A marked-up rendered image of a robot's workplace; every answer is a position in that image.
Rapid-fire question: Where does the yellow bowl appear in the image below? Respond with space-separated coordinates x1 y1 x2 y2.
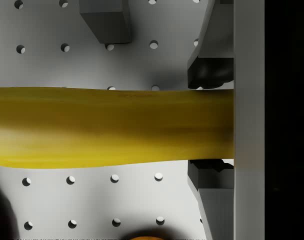
128 235 168 240

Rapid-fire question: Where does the grey cube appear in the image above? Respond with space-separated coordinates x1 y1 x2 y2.
78 0 132 45

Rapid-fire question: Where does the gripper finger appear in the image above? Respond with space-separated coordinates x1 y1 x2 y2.
187 159 235 240
186 0 235 90

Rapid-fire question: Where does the banana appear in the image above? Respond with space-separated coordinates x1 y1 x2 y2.
0 86 235 170

